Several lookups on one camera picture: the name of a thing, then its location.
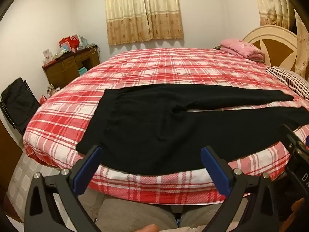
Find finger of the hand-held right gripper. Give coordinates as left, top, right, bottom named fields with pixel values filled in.
left=281, top=123, right=309, bottom=156

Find striped pillow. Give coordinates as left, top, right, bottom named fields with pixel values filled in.
left=264, top=66, right=309, bottom=101

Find person's left hand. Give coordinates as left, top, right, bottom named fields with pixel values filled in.
left=139, top=223, right=160, bottom=232

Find white card box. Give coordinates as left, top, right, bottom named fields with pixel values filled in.
left=43, top=49, right=53, bottom=64

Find black pants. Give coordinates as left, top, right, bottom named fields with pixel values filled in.
left=76, top=84, right=309, bottom=176

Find long beige curtain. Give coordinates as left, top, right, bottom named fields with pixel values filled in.
left=252, top=0, right=309, bottom=81

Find floral bag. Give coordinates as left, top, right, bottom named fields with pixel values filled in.
left=47, top=84, right=60, bottom=96

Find person's left leg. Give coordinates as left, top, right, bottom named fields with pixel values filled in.
left=98, top=196, right=175, bottom=232

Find brown wooden desk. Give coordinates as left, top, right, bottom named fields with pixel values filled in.
left=42, top=45, right=100, bottom=89

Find black folding chair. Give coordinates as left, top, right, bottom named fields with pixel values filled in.
left=0, top=77, right=41, bottom=136

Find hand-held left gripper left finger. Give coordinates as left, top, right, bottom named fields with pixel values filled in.
left=24, top=145, right=103, bottom=232

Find person's leg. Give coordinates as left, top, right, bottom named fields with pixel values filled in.
left=98, top=196, right=175, bottom=232
left=181, top=204, right=219, bottom=232

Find short beige window curtain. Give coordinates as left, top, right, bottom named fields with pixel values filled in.
left=104, top=0, right=184, bottom=46

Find folded pink blanket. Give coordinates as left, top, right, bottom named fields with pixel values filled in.
left=219, top=39, right=265, bottom=62

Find bed with red plaid sheet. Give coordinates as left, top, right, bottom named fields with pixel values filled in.
left=23, top=48, right=309, bottom=204

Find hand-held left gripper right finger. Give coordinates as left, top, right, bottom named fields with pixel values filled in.
left=200, top=146, right=280, bottom=232

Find person's right leg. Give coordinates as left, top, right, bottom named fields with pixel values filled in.
left=181, top=204, right=219, bottom=232

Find cream wooden headboard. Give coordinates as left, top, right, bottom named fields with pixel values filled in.
left=242, top=25, right=298, bottom=72

